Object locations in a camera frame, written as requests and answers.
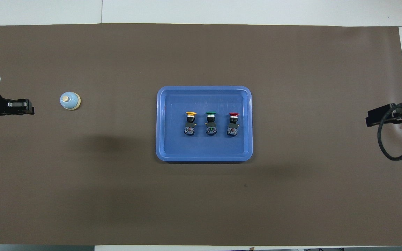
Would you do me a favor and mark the yellow mushroom push button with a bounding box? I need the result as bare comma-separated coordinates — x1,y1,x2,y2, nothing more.
184,111,198,136

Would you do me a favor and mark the green mushroom push button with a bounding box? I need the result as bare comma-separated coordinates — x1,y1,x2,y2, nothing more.
204,111,217,136

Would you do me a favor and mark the red mushroom push button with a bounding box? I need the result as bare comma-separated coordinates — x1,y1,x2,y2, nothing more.
227,112,240,136

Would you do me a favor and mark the blue plastic tray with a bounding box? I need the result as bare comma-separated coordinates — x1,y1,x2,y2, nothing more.
156,86,253,162

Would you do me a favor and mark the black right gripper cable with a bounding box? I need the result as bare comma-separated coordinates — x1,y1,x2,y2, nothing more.
377,101,402,161

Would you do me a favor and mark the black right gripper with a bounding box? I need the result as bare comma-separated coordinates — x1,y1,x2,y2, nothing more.
366,100,402,127

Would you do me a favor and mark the brown table mat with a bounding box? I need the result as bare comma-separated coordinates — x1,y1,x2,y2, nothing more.
0,23,402,246

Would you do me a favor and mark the light blue service bell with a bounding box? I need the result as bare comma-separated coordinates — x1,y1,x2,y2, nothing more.
60,92,81,111

